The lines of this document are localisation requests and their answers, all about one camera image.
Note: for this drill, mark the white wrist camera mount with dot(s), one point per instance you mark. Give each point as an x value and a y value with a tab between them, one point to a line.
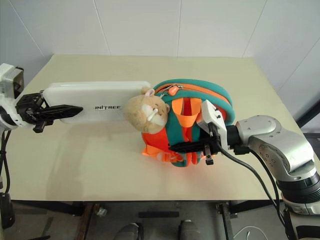
211	110
5	73

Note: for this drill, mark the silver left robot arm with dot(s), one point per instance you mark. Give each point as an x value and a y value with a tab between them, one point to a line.
3	116

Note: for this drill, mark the black metal table frame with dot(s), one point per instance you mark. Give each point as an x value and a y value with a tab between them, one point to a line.
50	207

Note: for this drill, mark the black flat floor strip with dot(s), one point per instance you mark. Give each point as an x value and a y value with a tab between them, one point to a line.
158	214

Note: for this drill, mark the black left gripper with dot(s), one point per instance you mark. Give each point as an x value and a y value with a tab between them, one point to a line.
27	107

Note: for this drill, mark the dark metal stand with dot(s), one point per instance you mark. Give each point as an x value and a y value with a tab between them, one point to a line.
310	120

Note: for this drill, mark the rusty metal table leg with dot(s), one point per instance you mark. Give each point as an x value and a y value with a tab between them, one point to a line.
87	222

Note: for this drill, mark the orange and teal backpack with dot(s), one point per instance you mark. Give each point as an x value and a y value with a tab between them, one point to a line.
220	100

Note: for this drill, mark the orange zipper pull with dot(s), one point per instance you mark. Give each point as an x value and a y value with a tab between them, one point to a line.
172	90

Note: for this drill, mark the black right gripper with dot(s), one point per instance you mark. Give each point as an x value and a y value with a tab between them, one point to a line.
214	145

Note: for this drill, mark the beige plush hamster toy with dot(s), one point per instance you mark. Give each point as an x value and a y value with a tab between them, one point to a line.
140	110

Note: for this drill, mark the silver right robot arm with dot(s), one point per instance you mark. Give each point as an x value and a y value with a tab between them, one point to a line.
275	140

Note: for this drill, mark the dark grey rounded shape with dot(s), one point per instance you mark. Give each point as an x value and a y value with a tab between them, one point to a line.
128	231
188	230

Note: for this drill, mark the white Unitree plastic box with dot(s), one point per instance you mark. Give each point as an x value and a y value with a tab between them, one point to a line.
87	97

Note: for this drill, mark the small clear plastic piece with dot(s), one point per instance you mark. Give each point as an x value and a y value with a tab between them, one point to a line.
102	211

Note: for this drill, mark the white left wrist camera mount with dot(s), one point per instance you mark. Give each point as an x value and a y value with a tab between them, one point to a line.
5	73

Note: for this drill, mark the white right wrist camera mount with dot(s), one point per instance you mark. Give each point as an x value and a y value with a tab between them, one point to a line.
211	110

